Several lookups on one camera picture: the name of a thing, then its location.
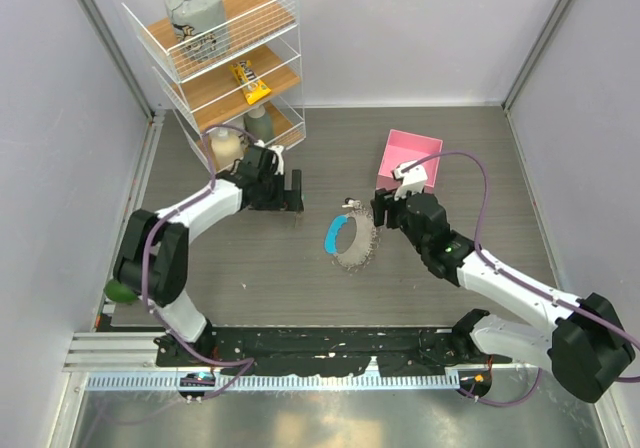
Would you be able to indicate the grey wrapped bundle top shelf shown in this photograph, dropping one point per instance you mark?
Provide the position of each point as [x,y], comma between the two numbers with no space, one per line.
[200,26]

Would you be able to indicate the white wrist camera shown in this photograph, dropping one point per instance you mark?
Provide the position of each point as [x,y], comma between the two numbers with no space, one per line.
[275,151]
[412,178]

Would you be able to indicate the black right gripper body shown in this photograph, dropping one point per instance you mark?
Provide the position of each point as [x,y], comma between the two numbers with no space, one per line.
[397,213]

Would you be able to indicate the cream lotion bottle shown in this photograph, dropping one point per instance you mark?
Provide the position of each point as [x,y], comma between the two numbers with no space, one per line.
[226,146]

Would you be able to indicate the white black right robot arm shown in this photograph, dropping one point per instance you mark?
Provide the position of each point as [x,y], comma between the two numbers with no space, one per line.
[579,340]

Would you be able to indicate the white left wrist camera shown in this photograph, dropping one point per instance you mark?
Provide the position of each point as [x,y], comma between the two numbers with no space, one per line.
[275,151]

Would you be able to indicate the blue key holder handle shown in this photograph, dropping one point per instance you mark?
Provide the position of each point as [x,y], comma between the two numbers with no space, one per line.
[330,241]

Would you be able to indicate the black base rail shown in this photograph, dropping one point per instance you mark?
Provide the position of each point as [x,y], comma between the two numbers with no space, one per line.
[341,352]

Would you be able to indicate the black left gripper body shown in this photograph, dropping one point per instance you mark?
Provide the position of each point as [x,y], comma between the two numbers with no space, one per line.
[272,194]

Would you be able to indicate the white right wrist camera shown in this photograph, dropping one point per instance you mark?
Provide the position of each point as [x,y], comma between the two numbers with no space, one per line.
[412,178]

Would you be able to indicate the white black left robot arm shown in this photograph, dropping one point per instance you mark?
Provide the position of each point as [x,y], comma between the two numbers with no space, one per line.
[152,260]

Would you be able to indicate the white wire shelf rack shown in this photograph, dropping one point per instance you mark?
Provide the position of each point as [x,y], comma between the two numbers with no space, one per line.
[193,68]

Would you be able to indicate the pink open drawer box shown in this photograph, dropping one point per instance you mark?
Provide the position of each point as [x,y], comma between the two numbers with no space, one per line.
[403,147]

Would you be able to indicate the yellow candy bag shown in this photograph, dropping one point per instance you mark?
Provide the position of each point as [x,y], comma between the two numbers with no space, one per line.
[253,87]

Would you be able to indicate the green pump bottle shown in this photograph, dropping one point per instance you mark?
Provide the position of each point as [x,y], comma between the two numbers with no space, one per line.
[259,124]

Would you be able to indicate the white slotted cable duct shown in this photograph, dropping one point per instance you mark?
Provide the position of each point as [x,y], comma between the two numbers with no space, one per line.
[201,381]

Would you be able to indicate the green lime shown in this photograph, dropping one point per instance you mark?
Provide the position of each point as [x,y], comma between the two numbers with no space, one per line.
[119,293]

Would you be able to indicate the black head key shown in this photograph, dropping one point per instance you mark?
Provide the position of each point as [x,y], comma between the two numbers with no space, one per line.
[352,204]

